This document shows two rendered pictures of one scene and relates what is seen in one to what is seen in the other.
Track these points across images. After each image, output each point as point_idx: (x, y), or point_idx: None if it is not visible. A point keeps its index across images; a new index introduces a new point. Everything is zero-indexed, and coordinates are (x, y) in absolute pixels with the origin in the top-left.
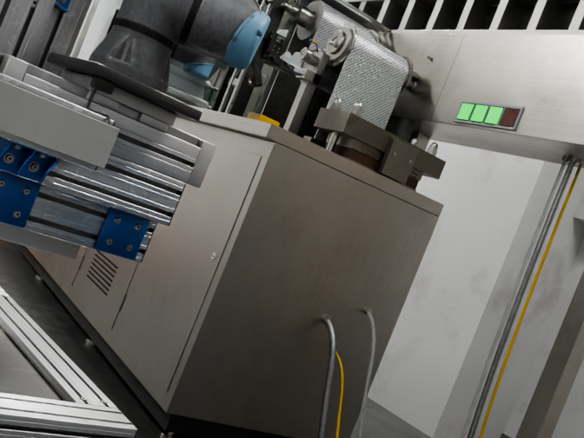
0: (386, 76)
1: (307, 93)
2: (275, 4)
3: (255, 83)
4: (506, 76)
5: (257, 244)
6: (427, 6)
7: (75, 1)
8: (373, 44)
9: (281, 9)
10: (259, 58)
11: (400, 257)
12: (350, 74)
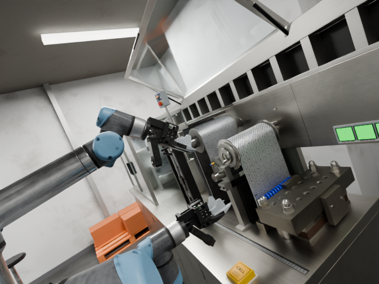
0: (266, 145)
1: (234, 194)
2: (175, 151)
3: (211, 245)
4: (370, 95)
5: None
6: (239, 78)
7: None
8: (246, 138)
9: (180, 151)
10: (200, 231)
11: None
12: (250, 168)
